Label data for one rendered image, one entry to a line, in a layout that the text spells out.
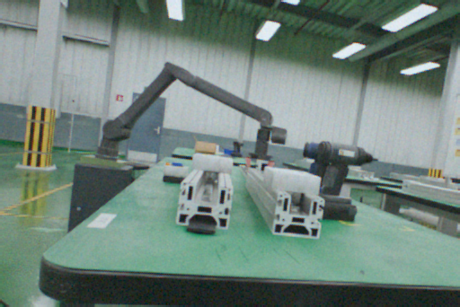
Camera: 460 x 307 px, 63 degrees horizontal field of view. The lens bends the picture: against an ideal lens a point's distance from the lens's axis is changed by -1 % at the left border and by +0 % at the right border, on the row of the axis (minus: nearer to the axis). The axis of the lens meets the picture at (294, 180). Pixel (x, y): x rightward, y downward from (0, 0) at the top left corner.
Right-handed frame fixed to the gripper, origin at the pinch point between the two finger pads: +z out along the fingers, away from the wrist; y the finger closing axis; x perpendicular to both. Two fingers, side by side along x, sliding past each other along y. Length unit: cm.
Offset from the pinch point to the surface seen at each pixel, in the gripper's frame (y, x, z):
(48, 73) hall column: -322, 565, -84
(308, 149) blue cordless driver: 11.8, -35.5, -13.6
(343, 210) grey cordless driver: 19, -59, 2
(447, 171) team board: 251, 232, -19
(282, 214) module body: -3, -84, 1
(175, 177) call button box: -31.5, -19.9, 3.5
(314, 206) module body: 4, -82, -1
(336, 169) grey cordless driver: 15, -58, -9
